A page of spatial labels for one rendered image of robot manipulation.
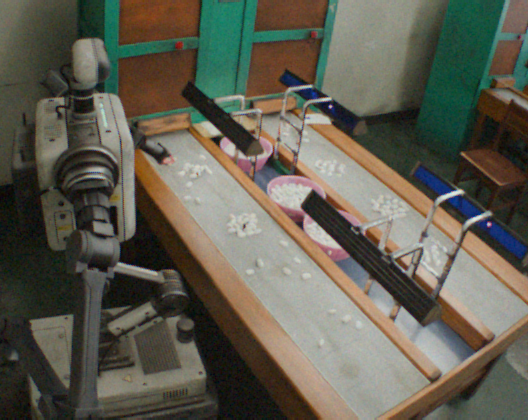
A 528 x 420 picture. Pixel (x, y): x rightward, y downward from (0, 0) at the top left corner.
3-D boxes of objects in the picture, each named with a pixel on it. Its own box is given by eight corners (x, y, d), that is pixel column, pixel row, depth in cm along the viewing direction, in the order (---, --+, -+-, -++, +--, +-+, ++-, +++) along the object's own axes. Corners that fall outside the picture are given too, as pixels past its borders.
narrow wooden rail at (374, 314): (421, 397, 166) (433, 379, 160) (186, 144, 282) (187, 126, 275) (432, 390, 169) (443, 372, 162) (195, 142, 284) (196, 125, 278)
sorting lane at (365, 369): (363, 428, 147) (365, 424, 146) (134, 144, 263) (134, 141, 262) (428, 387, 162) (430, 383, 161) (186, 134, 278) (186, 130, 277)
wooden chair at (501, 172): (441, 203, 390) (477, 98, 337) (475, 194, 408) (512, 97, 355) (477, 237, 360) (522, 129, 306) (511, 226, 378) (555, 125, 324)
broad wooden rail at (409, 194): (516, 335, 204) (535, 305, 193) (286, 135, 320) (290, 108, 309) (530, 324, 210) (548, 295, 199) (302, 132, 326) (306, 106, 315)
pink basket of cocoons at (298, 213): (301, 234, 228) (305, 217, 222) (252, 208, 239) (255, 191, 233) (331, 209, 246) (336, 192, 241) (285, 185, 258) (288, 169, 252)
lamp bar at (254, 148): (247, 158, 203) (249, 142, 199) (180, 95, 243) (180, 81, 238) (264, 154, 207) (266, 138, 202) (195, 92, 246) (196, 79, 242)
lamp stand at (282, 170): (291, 185, 258) (306, 103, 232) (269, 164, 271) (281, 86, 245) (321, 177, 268) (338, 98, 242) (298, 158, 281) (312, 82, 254)
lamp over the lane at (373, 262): (423, 328, 141) (432, 311, 137) (299, 207, 181) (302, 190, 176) (441, 318, 145) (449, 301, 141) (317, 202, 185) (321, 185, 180)
